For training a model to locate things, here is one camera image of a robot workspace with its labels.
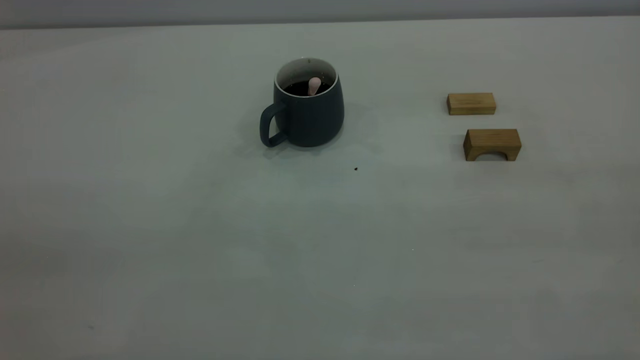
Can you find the flat rectangular wooden block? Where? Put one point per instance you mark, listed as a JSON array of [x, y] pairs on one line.
[[470, 104]]

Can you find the arch shaped wooden block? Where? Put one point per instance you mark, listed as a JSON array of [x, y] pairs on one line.
[[492, 140]]

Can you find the dark grey ceramic mug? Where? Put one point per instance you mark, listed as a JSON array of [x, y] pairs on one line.
[[310, 120]]

